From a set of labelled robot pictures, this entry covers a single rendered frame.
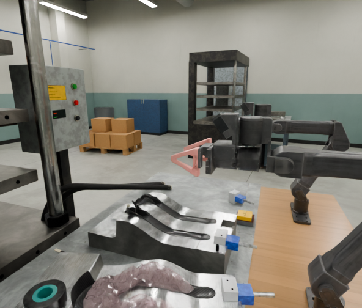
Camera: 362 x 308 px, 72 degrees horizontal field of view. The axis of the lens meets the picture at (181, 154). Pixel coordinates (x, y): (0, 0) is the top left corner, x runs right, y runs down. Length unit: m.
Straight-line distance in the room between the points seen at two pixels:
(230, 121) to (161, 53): 7.83
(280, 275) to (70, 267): 0.62
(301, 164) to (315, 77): 6.74
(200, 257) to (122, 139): 4.82
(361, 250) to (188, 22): 7.77
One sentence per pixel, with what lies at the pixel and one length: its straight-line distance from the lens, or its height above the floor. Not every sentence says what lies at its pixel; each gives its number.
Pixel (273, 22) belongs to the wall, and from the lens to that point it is 7.50.
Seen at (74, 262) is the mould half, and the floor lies 0.91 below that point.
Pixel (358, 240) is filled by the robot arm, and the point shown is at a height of 1.05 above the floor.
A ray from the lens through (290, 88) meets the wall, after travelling 7.28.
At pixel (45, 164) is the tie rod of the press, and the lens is 1.16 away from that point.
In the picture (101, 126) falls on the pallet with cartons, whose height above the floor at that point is 0.57.
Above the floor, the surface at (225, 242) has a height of 0.90.
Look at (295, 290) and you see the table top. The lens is 0.89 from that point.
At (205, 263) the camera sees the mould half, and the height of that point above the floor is 0.85.
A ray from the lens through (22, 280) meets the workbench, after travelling 0.98.
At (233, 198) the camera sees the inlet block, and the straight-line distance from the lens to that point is 1.31.
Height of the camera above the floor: 1.36
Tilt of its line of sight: 14 degrees down
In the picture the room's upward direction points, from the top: straight up
